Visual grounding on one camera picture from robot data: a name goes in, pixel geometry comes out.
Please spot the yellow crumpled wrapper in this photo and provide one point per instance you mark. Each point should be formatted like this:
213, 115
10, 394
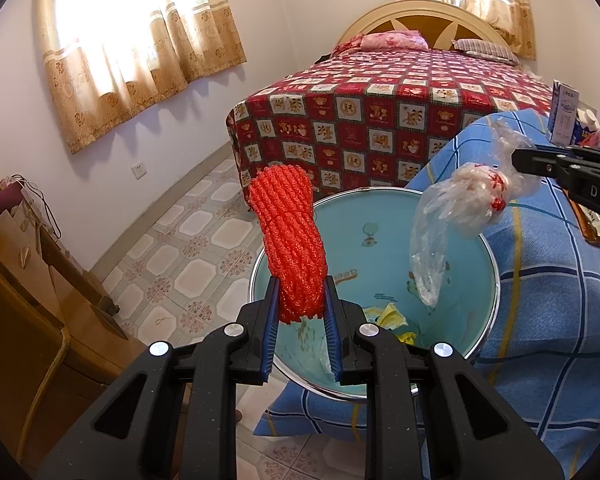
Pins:
390, 317

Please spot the narrow beige patterned curtain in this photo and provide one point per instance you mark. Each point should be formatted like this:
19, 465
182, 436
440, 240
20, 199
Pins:
515, 5

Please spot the clear plastic bag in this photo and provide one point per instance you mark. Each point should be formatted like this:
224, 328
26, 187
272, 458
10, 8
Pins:
430, 220

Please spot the red foam net sleeve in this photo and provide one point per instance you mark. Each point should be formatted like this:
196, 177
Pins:
285, 220

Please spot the blue and white carton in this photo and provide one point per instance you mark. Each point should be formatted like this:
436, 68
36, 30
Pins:
562, 112

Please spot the pink pillow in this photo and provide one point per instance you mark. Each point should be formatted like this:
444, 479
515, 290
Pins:
392, 40

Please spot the white small carton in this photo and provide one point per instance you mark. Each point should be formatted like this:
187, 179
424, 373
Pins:
587, 122

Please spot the bed with red patterned quilt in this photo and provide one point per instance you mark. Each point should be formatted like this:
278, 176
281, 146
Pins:
380, 90

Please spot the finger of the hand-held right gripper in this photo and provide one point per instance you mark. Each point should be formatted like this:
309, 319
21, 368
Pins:
540, 161

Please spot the wooden cabinet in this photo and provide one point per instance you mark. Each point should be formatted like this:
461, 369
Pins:
20, 320

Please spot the blue plaid blanket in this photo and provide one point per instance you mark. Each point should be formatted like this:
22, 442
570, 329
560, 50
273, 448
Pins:
555, 285

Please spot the brown shiny packet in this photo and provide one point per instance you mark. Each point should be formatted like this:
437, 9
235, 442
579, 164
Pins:
596, 227

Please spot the striped pillow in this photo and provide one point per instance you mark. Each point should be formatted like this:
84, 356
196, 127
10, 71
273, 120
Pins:
485, 51

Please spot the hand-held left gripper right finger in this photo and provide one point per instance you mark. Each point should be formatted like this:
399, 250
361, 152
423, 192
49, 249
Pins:
331, 332

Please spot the cream wooden headboard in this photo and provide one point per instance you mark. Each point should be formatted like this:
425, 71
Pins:
420, 10

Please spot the white wall socket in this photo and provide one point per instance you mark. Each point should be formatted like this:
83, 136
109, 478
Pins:
140, 170

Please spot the teal round waste bin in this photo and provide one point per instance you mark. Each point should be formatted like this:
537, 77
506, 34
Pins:
380, 240

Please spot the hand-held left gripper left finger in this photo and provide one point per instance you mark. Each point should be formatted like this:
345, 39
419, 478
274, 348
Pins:
272, 332

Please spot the wide beige patterned curtain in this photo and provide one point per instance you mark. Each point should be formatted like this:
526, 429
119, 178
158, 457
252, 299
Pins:
130, 60

